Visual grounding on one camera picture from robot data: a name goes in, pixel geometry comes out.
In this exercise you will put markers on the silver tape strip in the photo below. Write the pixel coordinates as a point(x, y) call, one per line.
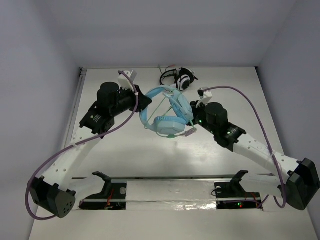
point(170, 195)

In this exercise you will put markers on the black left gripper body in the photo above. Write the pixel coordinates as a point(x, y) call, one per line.
point(137, 99)

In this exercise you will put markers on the light blue headphones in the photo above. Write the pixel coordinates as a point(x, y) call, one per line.
point(173, 122)

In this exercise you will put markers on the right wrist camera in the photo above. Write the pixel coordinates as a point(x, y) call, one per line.
point(204, 95)

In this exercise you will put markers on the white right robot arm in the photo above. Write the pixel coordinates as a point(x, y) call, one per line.
point(295, 181)

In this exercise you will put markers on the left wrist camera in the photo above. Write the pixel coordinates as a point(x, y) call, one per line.
point(126, 79)

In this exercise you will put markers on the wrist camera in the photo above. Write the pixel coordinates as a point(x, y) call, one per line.
point(204, 95)
point(126, 79)

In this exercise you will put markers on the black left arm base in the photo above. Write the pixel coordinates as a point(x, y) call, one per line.
point(111, 197)

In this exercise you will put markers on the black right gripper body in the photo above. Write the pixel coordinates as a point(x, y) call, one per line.
point(199, 117)

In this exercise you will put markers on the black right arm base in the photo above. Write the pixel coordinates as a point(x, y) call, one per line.
point(230, 195)

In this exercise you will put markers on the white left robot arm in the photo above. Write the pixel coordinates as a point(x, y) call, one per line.
point(51, 186)

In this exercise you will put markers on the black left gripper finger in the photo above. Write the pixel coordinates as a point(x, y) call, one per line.
point(143, 103)
point(141, 96)

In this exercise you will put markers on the black and white headphones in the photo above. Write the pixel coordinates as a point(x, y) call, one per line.
point(183, 77)

